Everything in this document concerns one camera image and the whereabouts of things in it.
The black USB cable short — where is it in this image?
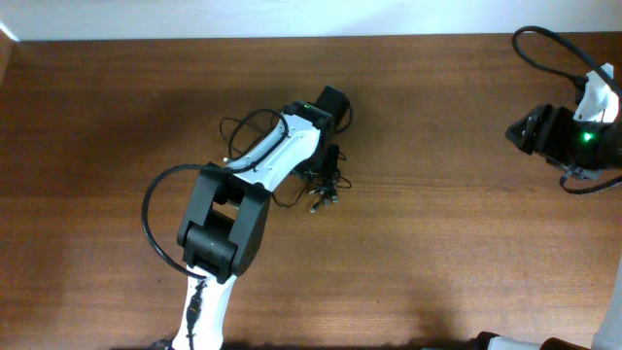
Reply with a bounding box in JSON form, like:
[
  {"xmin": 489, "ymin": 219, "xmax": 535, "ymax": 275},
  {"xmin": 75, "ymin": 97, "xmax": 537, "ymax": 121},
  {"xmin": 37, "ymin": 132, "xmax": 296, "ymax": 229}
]
[{"xmin": 294, "ymin": 151, "xmax": 352, "ymax": 213}]

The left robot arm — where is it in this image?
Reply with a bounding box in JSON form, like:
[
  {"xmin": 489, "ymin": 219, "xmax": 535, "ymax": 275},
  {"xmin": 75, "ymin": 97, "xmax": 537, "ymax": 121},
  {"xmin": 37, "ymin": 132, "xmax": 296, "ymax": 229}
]
[{"xmin": 168, "ymin": 87, "xmax": 353, "ymax": 349}]

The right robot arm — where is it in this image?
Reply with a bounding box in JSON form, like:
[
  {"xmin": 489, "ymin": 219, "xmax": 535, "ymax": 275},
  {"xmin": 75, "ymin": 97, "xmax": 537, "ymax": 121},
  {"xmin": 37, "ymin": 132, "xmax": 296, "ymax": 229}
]
[{"xmin": 505, "ymin": 104, "xmax": 621, "ymax": 170}]

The right camera cable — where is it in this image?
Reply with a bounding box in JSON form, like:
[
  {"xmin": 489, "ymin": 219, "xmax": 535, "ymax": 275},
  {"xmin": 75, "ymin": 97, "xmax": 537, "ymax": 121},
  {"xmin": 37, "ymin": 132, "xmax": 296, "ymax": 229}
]
[{"xmin": 510, "ymin": 25, "xmax": 622, "ymax": 195}]

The camera cable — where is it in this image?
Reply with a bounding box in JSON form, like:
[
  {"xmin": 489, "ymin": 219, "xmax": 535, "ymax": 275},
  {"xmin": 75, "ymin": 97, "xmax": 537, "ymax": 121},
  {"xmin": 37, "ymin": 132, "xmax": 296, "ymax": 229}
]
[
  {"xmin": 140, "ymin": 107, "xmax": 291, "ymax": 350},
  {"xmin": 510, "ymin": 25, "xmax": 622, "ymax": 195}
]

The left camera cable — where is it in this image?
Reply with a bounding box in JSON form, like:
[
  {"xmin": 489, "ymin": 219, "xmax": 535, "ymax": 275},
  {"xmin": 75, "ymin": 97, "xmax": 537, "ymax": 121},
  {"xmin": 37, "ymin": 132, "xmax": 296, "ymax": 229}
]
[{"xmin": 140, "ymin": 107, "xmax": 291, "ymax": 350}]

